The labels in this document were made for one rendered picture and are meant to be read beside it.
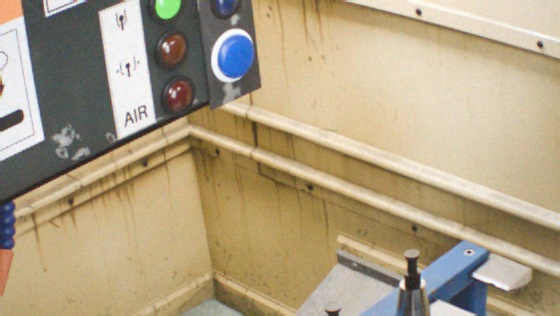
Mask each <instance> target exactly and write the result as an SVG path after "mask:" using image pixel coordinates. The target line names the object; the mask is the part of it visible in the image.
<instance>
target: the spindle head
mask: <svg viewBox="0 0 560 316"><path fill-rule="evenodd" d="M125 1H127V0H87V1H84V2H81V3H79V4H76V5H73V6H72V7H69V8H66V9H64V10H61V11H58V12H56V13H53V14H50V15H49V16H46V17H45V16H44V13H45V12H44V8H43V0H21V3H22V5H21V7H22V11H23V19H24V23H25V24H24V27H25V31H26V39H27V43H28V51H29V56H30V64H31V67H32V76H33V80H34V89H35V92H36V97H37V105H38V109H39V114H40V118H41V119H40V122H41V126H42V131H43V135H44V140H42V141H39V142H38V143H36V144H33V145H32V146H30V147H27V148H26V149H24V150H21V151H20V152H18V153H16V154H14V155H12V156H10V157H8V158H6V159H2V160H1V161H0V207H1V206H3V205H4V204H7V203H9V202H12V201H13V200H15V199H18V198H19V197H21V196H23V195H24V194H27V193H28V192H32V191H33V190H35V189H38V188H39V187H41V186H43V185H45V184H47V183H49V182H51V181H52V180H54V179H55V180H56V179H58V178H60V177H62V176H64V175H65V174H67V173H70V172H72V171H73V170H75V169H77V168H80V167H81V166H83V165H85V164H87V163H89V162H91V161H93V160H95V159H97V158H99V157H101V156H103V155H107V154H109V153H111V152H113V151H115V150H117V149H119V148H121V147H123V146H126V145H127V144H129V143H131V142H133V141H136V140H138V139H140V138H142V137H143V136H145V135H148V134H150V133H152V132H154V131H156V130H159V129H161V128H163V127H165V126H167V125H169V124H171V123H173V122H175V121H177V120H179V119H181V118H184V117H186V116H188V115H190V114H192V113H195V112H197V111H199V110H200V109H201V108H203V107H205V106H208V105H210V101H209V95H208V87H207V80H206V73H205V66H204V59H203V57H204V52H203V45H202V38H201V32H200V25H199V18H198V15H199V11H198V4H197V0H184V1H183V8H182V10H181V12H180V14H179V16H178V17H177V18H176V19H175V20H174V21H172V22H171V23H169V24H160V23H157V22H154V20H153V19H152V18H151V16H150V13H149V11H148V3H149V1H150V0H139V5H140V10H141V21H142V27H143V32H144V44H145V49H146V55H147V61H148V64H147V66H148V72H149V78H150V84H151V89H152V96H153V99H152V102H153V108H154V114H155V120H156V123H154V124H151V125H149V126H147V127H145V128H144V129H141V130H139V131H137V132H135V133H133V134H130V135H128V136H126V137H125V138H123V139H120V140H119V139H118V136H117V130H116V125H115V114H114V109H113V104H112V99H111V93H110V83H109V78H108V73H107V67H106V66H107V63H106V57H105V52H104V42H103V38H102V32H101V29H102V27H101V22H100V17H99V14H100V12H101V11H104V10H106V9H109V8H112V7H114V6H116V5H119V4H121V3H123V2H125ZM173 28H175V29H179V30H182V31H184V32H185V33H186V36H187V38H188V40H189V46H190V47H189V54H188V57H187V59H186V61H185V62H184V64H183V65H182V66H181V67H180V68H178V69H176V70H174V71H166V70H164V69H162V68H161V67H160V66H159V65H158V64H157V62H156V60H155V57H154V50H155V48H156V44H157V42H158V40H159V38H160V36H161V35H162V34H163V33H165V32H166V31H168V30H171V29H173ZM179 74H182V75H186V76H188V77H190V79H191V80H192V82H193V83H194V86H195V99H194V102H193V104H192V106H191V108H190V109H189V110H188V111H187V112H186V113H185V114H183V115H182V116H178V117H173V116H171V115H169V114H167V113H166V112H165V111H164V109H163V107H162V104H161V93H162V89H163V87H164V85H165V84H166V82H167V81H168V80H169V79H170V78H171V77H173V76H175V75H179Z"/></svg>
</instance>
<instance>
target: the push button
mask: <svg viewBox="0 0 560 316"><path fill-rule="evenodd" d="M253 61H254V46H253V43H252V42H251V40H250V39H249V38H248V37H246V36H244V35H241V34H233V35H231V36H229V37H227V38H226V39H225V40H224V41H223V43H222V44H221V46H220V48H219V50H218V53H217V66H218V69H219V71H220V73H221V74H222V75H223V76H225V77H227V78H230V79H238V78H241V77H243V76H244V75H245V74H246V73H247V72H248V71H249V69H250V68H251V66H252V64H253Z"/></svg>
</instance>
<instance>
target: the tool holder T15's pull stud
mask: <svg viewBox="0 0 560 316"><path fill-rule="evenodd" d="M419 258H420V252H419V251H418V250H415V249H410V250H407V251H406V252H405V259H407V269H405V270H404V285H405V287H407V288H415V287H418V286H420V285H421V270H420V269H419V268H418V263H417V260H418V259H419Z"/></svg>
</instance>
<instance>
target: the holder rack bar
mask: <svg viewBox="0 0 560 316"><path fill-rule="evenodd" d="M488 254H489V251H488V250H487V249H485V248H483V247H481V246H476V245H474V244H472V243H469V242H468V241H462V242H460V244H458V245H457V246H455V247H454V248H452V249H451V250H450V251H448V253H446V254H445V255H443V256H442V257H440V258H439V259H437V260H436V261H434V262H433V263H432V264H431V265H430V266H428V267H427V268H425V269H424V270H422V271H421V278H422V279H424V280H425V286H426V290H427V294H428V302H430V301H431V300H433V299H434V298H435V299H438V298H439V299H440V300H442V301H445V302H447V301H448V300H449V299H451V298H452V297H454V296H455V295H456V294H458V293H459V292H460V291H461V290H462V289H464V288H465V287H466V286H468V285H469V284H470V283H472V281H474V280H475V279H473V278H472V279H471V278H469V277H467V274H468V273H469V271H470V270H472V269H473V268H474V267H476V266H477V265H478V264H479V263H480V262H482V261H483V260H484V259H487V258H488ZM398 293H399V287H398V288H397V289H395V290H394V291H392V292H391V293H390V294H389V295H388V296H386V297H385V298H383V299H382V300H380V301H379V302H377V303H376V304H374V305H372V306H370V307H369V308H367V309H366V310H364V311H363V312H361V313H360V314H358V315H357V316H395V311H396V309H397V302H398Z"/></svg>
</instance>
